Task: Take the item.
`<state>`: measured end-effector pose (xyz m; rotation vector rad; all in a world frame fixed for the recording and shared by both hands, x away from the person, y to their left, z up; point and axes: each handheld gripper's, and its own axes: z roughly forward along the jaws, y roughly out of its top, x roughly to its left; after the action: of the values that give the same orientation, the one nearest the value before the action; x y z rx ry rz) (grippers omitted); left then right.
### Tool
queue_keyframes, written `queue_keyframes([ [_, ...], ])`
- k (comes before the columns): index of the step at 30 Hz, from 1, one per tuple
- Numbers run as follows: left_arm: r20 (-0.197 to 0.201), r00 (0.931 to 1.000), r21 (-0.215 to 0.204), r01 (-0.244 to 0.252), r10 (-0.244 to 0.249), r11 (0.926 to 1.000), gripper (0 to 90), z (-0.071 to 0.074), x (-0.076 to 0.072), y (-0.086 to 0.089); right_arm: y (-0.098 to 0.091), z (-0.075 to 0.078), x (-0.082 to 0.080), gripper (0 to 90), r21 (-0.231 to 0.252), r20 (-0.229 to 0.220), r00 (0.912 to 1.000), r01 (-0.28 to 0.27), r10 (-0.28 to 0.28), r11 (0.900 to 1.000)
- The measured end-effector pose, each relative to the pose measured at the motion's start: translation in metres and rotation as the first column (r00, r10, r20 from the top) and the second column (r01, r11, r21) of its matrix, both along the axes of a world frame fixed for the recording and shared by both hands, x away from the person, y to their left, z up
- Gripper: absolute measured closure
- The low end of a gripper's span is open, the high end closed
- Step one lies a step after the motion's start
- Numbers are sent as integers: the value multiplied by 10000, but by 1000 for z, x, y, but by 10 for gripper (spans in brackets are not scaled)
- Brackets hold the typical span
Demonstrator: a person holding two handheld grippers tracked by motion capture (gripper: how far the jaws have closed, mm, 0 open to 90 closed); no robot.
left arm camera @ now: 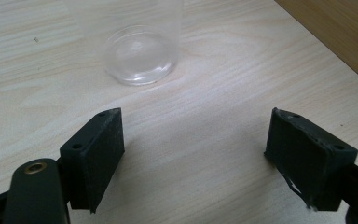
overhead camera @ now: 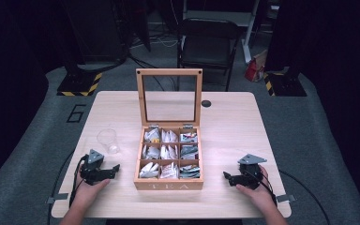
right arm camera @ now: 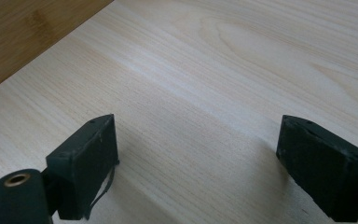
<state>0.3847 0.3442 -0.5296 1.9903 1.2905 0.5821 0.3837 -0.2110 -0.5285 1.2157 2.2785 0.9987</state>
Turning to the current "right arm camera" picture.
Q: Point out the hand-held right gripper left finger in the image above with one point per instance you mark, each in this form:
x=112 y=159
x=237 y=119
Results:
x=85 y=165

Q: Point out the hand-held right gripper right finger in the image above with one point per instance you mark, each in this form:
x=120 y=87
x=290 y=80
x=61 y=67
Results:
x=323 y=165

